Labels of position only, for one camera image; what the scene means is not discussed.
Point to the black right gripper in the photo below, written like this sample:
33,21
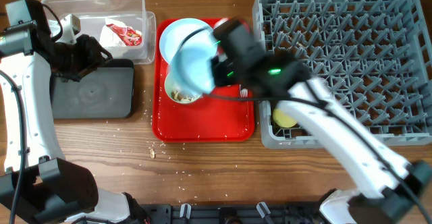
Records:
217,65

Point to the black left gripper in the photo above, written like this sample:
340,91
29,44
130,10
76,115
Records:
93,57

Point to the light blue bowl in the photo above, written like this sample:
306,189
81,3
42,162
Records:
191,68

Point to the green bowl with rice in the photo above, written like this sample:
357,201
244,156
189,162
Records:
178,93

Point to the yellow plastic cup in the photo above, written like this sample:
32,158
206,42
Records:
283,120

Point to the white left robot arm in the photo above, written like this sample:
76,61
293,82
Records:
40,185

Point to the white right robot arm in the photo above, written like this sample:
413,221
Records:
387,185

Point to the clear plastic waste bin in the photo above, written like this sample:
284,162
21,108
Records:
132,13

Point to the grey dishwasher rack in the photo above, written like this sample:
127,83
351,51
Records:
374,55

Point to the white plastic fork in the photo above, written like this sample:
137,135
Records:
243,92

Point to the crumpled white paper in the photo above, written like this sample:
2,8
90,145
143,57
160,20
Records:
109,38

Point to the red serving tray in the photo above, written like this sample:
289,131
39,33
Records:
206,120

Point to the red snack wrapper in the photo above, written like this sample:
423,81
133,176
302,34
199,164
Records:
126,34

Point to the light blue plate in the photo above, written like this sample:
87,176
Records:
178,30

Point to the black plastic tray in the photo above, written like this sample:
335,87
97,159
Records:
106,93

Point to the brown food scrap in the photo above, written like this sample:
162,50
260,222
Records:
152,153

